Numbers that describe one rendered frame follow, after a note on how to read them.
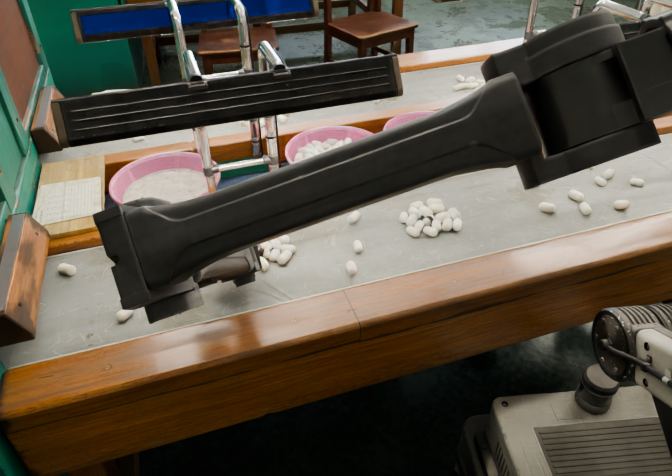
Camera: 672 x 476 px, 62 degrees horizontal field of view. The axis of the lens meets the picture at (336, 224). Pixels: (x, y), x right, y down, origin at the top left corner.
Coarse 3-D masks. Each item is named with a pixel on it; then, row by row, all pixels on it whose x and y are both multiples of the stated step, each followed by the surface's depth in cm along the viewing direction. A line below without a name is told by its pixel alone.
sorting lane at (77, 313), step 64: (448, 192) 134; (512, 192) 134; (640, 192) 133; (64, 256) 117; (320, 256) 116; (384, 256) 115; (448, 256) 115; (64, 320) 102; (128, 320) 102; (192, 320) 102
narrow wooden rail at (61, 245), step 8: (656, 120) 158; (664, 120) 158; (656, 128) 154; (664, 128) 155; (88, 232) 120; (96, 232) 120; (56, 240) 118; (64, 240) 118; (72, 240) 118; (80, 240) 118; (88, 240) 118; (96, 240) 119; (48, 248) 116; (56, 248) 117; (64, 248) 117; (72, 248) 118; (80, 248) 118; (88, 248) 119
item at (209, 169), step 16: (272, 48) 108; (192, 64) 101; (272, 64) 101; (192, 80) 97; (272, 128) 123; (208, 144) 121; (272, 144) 125; (208, 160) 123; (256, 160) 127; (272, 160) 128; (208, 176) 125; (208, 192) 128
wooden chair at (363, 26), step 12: (324, 0) 331; (324, 12) 335; (372, 12) 353; (384, 12) 352; (324, 24) 340; (336, 24) 334; (348, 24) 335; (360, 24) 335; (372, 24) 335; (384, 24) 334; (396, 24) 333; (408, 24) 331; (324, 36) 344; (336, 36) 335; (348, 36) 325; (360, 36) 315; (372, 36) 316; (384, 36) 324; (396, 36) 329; (408, 36) 334; (324, 48) 349; (360, 48) 319; (372, 48) 371; (408, 48) 339; (324, 60) 354
